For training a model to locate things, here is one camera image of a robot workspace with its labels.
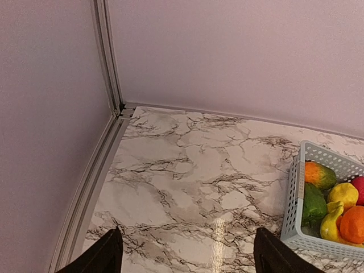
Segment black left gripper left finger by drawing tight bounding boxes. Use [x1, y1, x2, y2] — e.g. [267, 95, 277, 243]
[57, 227, 123, 273]

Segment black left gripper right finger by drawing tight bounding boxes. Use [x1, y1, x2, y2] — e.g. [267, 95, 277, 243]
[254, 227, 323, 273]

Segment yellow toy bananas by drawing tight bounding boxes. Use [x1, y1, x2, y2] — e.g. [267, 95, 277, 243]
[320, 201, 363, 248]

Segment orange toy orange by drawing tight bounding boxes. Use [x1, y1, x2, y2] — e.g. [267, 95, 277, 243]
[340, 206, 363, 244]

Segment yellow toy pear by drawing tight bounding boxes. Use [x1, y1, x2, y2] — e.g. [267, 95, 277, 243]
[327, 183, 359, 210]

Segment red toy apple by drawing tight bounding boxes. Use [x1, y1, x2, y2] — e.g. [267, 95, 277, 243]
[351, 176, 364, 206]

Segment light blue plastic basket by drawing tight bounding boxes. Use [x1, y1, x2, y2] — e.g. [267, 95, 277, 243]
[280, 140, 363, 260]

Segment dark green toy pepper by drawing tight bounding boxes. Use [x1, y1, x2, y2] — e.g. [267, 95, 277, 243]
[301, 183, 327, 227]

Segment left aluminium frame post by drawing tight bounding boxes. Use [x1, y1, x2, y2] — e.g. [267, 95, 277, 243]
[90, 0, 135, 119]

